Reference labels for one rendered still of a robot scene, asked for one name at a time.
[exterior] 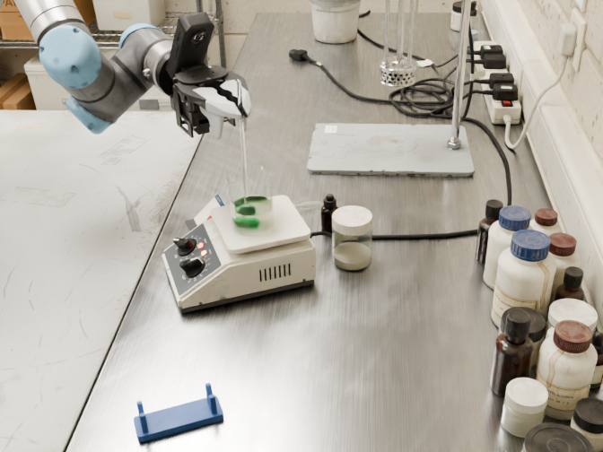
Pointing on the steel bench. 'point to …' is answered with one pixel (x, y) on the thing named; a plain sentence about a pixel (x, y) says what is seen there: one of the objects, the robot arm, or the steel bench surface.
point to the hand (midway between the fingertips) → (240, 107)
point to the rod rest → (178, 417)
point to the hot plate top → (287, 212)
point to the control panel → (192, 257)
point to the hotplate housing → (249, 273)
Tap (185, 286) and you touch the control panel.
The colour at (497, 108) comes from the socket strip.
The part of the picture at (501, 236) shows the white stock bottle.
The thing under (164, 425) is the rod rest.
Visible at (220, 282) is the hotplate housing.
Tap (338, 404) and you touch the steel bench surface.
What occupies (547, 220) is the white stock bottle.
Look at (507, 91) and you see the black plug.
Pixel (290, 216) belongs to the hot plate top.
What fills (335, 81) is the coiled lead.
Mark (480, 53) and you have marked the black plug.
